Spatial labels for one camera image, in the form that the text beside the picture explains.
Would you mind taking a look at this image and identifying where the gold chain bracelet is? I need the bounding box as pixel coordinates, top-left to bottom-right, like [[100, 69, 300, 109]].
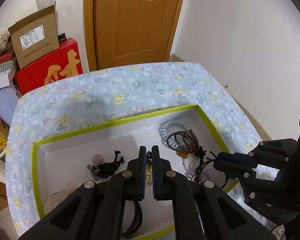
[[144, 150, 154, 186]]

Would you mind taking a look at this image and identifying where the purple spiral hair tie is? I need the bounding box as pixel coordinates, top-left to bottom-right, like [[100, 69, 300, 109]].
[[185, 168, 216, 183]]

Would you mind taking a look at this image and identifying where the black hair tie with charm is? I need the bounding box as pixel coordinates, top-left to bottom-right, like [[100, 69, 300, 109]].
[[86, 149, 125, 181]]

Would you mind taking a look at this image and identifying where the dark brown bead bracelet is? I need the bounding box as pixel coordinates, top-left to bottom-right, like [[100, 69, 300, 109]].
[[166, 129, 203, 160]]

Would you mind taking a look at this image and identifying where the black band bracelet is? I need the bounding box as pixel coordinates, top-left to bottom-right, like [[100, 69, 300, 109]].
[[121, 200, 144, 239]]

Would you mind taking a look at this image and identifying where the light blue spiral hair tie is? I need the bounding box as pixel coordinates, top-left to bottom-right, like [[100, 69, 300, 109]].
[[158, 119, 191, 151]]

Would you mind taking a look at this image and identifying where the beige claw hair clip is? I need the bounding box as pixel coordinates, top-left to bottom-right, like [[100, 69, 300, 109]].
[[44, 189, 76, 215]]

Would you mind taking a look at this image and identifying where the green white shallow box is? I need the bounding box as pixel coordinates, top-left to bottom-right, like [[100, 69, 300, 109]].
[[32, 104, 240, 240]]

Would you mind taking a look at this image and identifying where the floral blue table cloth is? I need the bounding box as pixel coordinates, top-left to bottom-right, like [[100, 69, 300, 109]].
[[5, 62, 261, 235]]

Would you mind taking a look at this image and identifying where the red gift box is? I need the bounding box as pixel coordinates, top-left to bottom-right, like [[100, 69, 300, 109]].
[[14, 38, 83, 94]]

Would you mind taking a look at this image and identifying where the yellow box under bin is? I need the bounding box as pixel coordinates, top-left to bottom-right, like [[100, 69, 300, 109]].
[[0, 119, 10, 154]]

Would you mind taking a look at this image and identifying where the lavender round container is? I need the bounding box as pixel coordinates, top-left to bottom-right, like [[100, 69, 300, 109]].
[[0, 85, 19, 126]]

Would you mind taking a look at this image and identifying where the brown wooden door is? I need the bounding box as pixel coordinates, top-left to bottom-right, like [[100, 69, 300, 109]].
[[83, 0, 183, 71]]

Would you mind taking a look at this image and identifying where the green striped box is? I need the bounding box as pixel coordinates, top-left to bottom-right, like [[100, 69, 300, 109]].
[[0, 57, 16, 73]]

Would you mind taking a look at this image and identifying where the brown cardboard box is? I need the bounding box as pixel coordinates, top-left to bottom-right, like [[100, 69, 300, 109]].
[[8, 5, 59, 69]]

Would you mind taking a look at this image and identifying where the small red box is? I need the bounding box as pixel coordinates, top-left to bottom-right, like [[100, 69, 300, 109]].
[[0, 49, 15, 64]]

